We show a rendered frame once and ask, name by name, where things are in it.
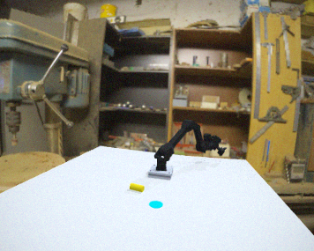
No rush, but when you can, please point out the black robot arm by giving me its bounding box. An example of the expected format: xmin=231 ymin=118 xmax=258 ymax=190
xmin=154 ymin=120 xmax=221 ymax=171

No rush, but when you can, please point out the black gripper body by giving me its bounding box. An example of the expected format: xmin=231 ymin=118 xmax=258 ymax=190
xmin=210 ymin=142 xmax=225 ymax=156

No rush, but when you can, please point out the yellow cylinder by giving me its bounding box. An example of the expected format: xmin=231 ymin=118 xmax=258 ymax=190
xmin=130 ymin=183 xmax=145 ymax=192

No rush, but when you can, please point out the cyan circle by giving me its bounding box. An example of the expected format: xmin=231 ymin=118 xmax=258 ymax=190
xmin=149 ymin=201 xmax=163 ymax=209

